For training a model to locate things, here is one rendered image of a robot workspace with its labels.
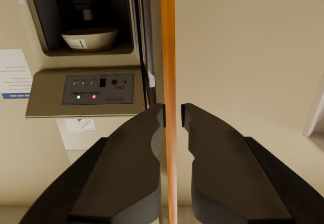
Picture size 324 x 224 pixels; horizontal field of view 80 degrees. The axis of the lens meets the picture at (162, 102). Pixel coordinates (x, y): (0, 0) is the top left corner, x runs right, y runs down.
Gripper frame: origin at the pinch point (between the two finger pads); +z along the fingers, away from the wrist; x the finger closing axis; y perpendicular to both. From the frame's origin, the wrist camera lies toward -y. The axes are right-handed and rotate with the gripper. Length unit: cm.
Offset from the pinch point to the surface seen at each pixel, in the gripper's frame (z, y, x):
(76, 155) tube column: 43, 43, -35
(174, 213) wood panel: 34, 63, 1
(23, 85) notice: 85, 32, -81
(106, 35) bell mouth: 47, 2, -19
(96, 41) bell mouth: 46, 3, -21
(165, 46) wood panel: 33.9, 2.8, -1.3
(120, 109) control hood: 32.4, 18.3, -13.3
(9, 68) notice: 85, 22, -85
